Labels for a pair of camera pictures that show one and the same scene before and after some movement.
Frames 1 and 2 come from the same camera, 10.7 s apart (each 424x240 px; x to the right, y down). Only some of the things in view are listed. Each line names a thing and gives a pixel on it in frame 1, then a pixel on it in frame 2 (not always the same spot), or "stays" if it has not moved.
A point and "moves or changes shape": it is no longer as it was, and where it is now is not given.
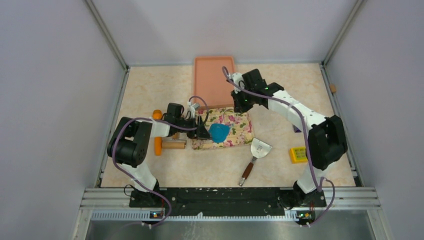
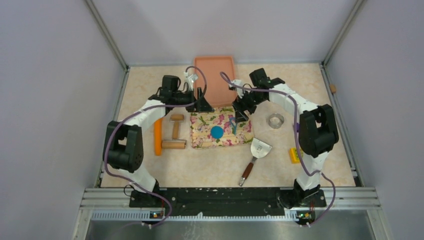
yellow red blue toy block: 298,155 stays
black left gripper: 201,132 → 201,106
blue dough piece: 219,132 moves or changes shape
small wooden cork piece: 333,88 stays
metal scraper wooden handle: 259,149 stays
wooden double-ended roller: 174,143 stays
